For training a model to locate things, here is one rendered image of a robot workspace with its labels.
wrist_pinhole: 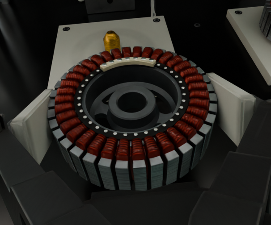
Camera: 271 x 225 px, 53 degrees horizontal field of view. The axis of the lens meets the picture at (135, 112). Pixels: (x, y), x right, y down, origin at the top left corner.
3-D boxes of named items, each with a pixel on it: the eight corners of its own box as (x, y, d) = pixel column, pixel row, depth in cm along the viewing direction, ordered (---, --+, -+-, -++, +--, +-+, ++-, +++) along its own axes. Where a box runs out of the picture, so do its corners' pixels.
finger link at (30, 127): (36, 173, 14) (22, 174, 14) (61, 125, 21) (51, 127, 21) (23, 120, 13) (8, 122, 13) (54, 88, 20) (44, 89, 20)
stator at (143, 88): (230, 185, 17) (245, 152, 14) (51, 204, 17) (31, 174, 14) (190, 71, 24) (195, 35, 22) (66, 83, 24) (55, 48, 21)
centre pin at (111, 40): (121, 55, 33) (119, 35, 31) (105, 56, 33) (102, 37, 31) (120, 46, 34) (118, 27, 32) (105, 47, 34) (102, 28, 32)
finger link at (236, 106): (242, 97, 14) (256, 96, 14) (204, 72, 20) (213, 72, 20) (240, 151, 15) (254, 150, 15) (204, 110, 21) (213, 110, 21)
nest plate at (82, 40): (185, 94, 30) (186, 86, 29) (48, 108, 29) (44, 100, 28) (163, 22, 40) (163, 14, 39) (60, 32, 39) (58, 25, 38)
